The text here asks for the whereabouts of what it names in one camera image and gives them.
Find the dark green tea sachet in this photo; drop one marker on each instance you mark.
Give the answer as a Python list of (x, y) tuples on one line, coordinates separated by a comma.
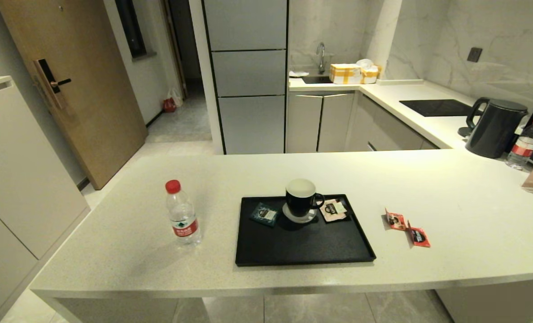
[(264, 215)]

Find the black rectangular serving tray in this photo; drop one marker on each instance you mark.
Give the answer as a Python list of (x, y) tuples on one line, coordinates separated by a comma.
[(302, 245)]

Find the brown wooden door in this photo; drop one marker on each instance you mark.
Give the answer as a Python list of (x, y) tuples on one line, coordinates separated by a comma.
[(82, 89)]

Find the dark kitchen sink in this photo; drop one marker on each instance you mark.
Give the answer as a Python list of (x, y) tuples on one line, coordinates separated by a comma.
[(316, 79)]

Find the pink tea sachet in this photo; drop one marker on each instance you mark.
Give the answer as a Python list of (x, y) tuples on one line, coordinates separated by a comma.
[(333, 211)]

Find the beige tall side cabinet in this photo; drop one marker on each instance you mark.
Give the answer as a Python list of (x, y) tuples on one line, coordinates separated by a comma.
[(19, 170)]

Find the grey tall refrigerator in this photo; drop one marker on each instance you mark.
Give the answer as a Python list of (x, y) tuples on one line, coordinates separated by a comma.
[(248, 72)]

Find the white cloth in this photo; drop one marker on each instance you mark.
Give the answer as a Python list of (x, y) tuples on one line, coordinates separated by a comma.
[(298, 73)]

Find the small white box yellow tape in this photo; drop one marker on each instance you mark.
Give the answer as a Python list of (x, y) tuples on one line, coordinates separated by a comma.
[(369, 75)]

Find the large white box yellow tape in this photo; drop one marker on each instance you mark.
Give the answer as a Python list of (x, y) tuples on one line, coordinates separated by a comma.
[(345, 74)]

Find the grey lower kitchen cabinets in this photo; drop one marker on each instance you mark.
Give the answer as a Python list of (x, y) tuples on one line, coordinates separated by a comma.
[(320, 122)]

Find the chrome sink faucet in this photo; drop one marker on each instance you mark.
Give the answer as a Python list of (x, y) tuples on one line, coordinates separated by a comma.
[(321, 54)]

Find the black electric kettle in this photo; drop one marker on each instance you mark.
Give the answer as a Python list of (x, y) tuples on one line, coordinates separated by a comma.
[(494, 129)]

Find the white crumpled plastic wrap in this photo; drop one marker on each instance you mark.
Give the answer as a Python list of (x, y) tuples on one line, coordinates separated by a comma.
[(365, 62)]

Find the small red Nescafe sachet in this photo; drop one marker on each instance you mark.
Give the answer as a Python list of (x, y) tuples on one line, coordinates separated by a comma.
[(419, 236)]

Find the red plastic bag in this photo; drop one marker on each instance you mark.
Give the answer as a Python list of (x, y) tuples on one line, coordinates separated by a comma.
[(168, 105)]

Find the grey wall socket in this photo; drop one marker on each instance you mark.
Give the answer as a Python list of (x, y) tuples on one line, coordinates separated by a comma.
[(474, 54)]

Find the large red Nescafe sachet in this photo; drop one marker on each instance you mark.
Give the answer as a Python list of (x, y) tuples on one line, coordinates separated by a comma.
[(395, 220)]

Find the clear water bottle red label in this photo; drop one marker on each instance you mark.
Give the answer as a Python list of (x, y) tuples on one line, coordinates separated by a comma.
[(524, 146), (183, 220)]

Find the white plastic shopping bag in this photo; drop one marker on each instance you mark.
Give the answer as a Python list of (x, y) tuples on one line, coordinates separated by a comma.
[(176, 96)]

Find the black induction cooktop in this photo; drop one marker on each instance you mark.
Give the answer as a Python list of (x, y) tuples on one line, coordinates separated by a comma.
[(437, 108)]

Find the black mug white inside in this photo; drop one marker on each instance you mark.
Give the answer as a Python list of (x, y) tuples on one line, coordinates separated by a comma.
[(300, 202)]

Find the white round coaster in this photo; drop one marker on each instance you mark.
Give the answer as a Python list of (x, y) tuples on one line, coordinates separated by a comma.
[(300, 220)]

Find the dark narrow window panel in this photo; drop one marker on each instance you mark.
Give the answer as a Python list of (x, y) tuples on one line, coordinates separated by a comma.
[(131, 27)]

